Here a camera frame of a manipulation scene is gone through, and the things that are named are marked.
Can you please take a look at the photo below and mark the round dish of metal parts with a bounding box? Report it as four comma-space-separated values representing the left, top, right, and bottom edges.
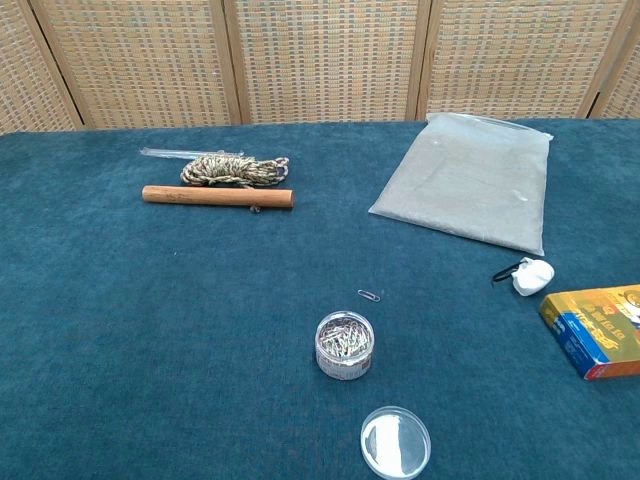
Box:
314, 310, 376, 381

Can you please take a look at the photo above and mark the brown wooden stick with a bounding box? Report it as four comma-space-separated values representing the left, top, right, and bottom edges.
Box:
141, 185, 296, 210

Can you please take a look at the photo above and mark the clear bag with grey cloth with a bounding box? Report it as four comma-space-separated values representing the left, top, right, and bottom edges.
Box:
368, 112, 555, 257

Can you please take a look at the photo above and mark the clear glass test tube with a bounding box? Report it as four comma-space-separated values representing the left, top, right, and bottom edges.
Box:
140, 146, 246, 163

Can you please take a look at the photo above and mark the blue carpet table mat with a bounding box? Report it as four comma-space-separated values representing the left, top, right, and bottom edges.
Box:
0, 118, 640, 480

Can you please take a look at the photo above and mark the woven wooden folding screen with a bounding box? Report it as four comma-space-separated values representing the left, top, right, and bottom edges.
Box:
0, 0, 640, 134

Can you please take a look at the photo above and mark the clear round plastic lid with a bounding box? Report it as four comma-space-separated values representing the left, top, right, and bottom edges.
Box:
360, 405, 432, 476

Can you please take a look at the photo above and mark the white crumpled wad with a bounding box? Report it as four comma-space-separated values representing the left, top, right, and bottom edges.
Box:
511, 256, 556, 297

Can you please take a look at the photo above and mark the yellow printed cardboard box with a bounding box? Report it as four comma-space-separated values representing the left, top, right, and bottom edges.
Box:
538, 283, 640, 382

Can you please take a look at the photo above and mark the beige braided rope bundle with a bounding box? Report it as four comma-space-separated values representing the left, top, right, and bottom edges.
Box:
180, 154, 291, 215

